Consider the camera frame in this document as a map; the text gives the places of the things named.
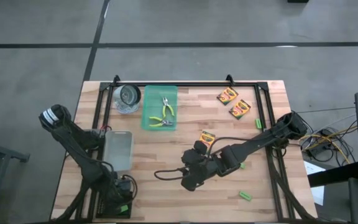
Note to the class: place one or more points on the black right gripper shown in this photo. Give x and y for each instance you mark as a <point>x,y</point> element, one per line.
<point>194,169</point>

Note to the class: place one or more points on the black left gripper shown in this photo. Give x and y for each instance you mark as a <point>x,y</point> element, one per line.
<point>123,189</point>

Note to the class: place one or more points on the green eraser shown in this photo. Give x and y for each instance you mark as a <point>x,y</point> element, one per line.
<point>123,208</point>
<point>258,124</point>
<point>245,195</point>
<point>242,166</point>

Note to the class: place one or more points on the yellow green crayon box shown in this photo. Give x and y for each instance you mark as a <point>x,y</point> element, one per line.
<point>208,137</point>
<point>240,109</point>
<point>227,96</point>

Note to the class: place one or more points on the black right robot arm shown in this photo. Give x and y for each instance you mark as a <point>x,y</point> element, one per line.
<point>259,140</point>

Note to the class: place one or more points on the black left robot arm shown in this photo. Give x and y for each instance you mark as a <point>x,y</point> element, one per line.
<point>73,140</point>

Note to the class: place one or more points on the black mesh tray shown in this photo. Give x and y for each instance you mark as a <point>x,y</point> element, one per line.
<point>104,208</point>

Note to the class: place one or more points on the white translucent plastic bin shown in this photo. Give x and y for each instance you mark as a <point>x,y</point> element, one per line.
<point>118,149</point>

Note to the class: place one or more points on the teal translucent plastic bin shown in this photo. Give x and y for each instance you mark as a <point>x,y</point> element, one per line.
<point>154,102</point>

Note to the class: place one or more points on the white paper sheet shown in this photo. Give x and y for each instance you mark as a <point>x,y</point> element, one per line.
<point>319,194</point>

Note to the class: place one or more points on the grey metal stand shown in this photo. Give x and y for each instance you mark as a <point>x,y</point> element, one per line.
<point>2,152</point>

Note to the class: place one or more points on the black floor beam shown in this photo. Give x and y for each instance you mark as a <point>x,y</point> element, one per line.
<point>328,177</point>

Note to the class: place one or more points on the black aluminium table frame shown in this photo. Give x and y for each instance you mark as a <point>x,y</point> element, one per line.
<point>197,84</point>

